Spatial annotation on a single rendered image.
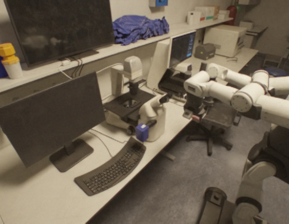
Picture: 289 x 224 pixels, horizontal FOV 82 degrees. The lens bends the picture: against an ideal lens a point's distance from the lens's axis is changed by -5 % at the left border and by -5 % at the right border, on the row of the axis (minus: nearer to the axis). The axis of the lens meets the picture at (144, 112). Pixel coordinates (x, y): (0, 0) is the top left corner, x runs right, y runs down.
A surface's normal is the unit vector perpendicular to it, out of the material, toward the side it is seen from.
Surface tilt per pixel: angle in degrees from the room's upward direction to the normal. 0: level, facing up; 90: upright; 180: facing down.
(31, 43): 86
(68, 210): 0
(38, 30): 86
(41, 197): 0
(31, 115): 86
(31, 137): 86
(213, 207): 0
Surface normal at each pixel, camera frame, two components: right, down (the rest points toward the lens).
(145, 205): 0.00, -0.82
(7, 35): 0.77, 0.37
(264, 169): -0.51, 0.50
